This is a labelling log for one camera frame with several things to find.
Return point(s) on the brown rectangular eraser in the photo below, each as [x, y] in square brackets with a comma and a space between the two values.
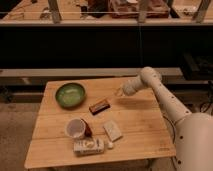
[98, 107]

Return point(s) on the translucent gripper tip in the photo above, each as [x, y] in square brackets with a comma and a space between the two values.
[119, 92]

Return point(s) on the green bowl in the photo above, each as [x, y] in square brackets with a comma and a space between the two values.
[70, 95]

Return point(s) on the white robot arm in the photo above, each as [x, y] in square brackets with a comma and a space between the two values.
[194, 131]

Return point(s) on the small white cube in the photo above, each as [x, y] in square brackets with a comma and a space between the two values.
[110, 145]

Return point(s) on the white and red cup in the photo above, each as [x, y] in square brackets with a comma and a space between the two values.
[77, 128]

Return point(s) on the white sponge block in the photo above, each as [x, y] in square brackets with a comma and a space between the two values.
[112, 130]

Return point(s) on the wooden table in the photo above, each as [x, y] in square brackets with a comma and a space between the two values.
[144, 132]

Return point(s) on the white printed box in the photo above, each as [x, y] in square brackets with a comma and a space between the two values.
[88, 146]

